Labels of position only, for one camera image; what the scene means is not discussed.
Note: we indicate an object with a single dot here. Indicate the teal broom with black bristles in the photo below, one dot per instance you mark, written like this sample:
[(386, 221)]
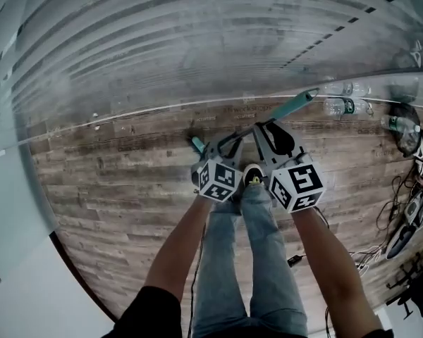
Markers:
[(289, 107)]

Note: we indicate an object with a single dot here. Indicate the person's leg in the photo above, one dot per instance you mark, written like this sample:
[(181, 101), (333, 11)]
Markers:
[(218, 276), (271, 259)]

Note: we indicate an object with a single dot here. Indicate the clear plastic bottle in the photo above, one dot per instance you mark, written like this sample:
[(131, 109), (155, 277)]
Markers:
[(345, 106)]

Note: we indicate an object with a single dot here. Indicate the frosted glass door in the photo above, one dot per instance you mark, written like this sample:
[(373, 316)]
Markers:
[(10, 206)]

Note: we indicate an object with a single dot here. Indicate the person's right shoe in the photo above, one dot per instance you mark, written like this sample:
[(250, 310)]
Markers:
[(254, 174)]

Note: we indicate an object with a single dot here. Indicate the green plastic bottle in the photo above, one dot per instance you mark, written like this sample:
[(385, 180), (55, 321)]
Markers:
[(400, 123)]

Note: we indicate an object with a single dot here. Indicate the person's right forearm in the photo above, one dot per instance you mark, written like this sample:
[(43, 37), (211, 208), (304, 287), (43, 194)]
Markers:
[(335, 266)]

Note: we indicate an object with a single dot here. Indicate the white window blinds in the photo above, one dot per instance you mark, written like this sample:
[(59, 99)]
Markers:
[(162, 41)]

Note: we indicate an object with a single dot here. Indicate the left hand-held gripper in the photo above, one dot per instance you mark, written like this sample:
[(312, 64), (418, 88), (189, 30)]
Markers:
[(218, 181)]

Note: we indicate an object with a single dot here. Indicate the black trash bag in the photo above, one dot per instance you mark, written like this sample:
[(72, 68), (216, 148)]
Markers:
[(407, 136)]

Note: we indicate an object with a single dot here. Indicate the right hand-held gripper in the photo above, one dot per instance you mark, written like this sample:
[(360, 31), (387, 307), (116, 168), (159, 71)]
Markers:
[(299, 185)]

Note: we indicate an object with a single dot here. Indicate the person's left forearm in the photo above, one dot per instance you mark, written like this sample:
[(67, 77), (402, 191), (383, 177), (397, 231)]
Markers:
[(176, 248)]

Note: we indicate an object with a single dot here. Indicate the black chair base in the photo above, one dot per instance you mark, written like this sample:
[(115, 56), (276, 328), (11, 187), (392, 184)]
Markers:
[(419, 287)]

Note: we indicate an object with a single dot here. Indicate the person's left leg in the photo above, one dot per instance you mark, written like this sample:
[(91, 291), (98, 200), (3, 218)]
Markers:
[(218, 276)]

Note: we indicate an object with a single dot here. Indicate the grey handheld device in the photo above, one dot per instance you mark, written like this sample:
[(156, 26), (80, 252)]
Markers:
[(417, 208)]

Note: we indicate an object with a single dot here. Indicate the person's black shirt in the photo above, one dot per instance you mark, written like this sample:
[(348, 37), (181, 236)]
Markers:
[(151, 315)]

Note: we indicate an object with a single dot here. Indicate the person's right leg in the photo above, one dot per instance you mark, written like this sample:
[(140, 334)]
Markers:
[(271, 259)]

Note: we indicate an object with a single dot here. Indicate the black power adapter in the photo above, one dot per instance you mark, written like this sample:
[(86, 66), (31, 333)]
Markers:
[(294, 260)]

